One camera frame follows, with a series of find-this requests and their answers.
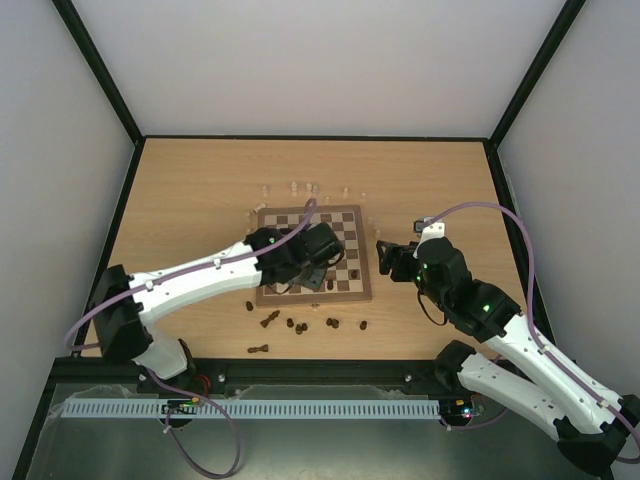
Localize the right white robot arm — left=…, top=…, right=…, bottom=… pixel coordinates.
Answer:
left=376, top=237, right=639, bottom=477

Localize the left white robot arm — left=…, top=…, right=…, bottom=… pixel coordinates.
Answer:
left=91, top=223, right=344, bottom=379

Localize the wooden chess board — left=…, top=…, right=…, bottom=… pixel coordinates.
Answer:
left=256, top=205, right=372, bottom=307

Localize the lying dark queen piece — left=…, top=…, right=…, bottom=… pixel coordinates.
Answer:
left=259, top=310, right=280, bottom=328

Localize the lying dark king piece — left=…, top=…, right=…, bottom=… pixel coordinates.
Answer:
left=247, top=344, right=269, bottom=354

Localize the black metal frame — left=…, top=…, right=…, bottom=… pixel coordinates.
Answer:
left=0, top=0, right=640, bottom=480

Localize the white slotted cable duct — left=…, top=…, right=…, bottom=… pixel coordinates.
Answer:
left=61, top=398, right=441, bottom=420

